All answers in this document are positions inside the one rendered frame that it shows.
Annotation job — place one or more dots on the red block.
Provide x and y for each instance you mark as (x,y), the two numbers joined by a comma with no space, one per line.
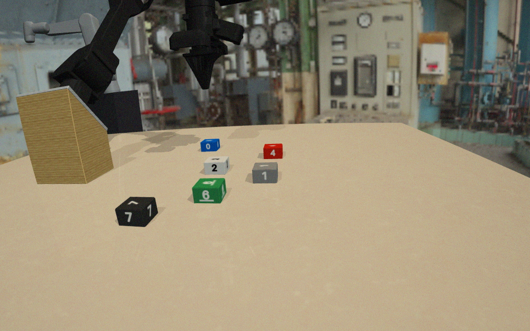
(273,151)

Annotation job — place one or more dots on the green block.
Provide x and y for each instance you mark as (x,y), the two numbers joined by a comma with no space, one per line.
(209,190)

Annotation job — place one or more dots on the blue block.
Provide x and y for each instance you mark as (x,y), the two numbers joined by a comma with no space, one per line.
(210,145)

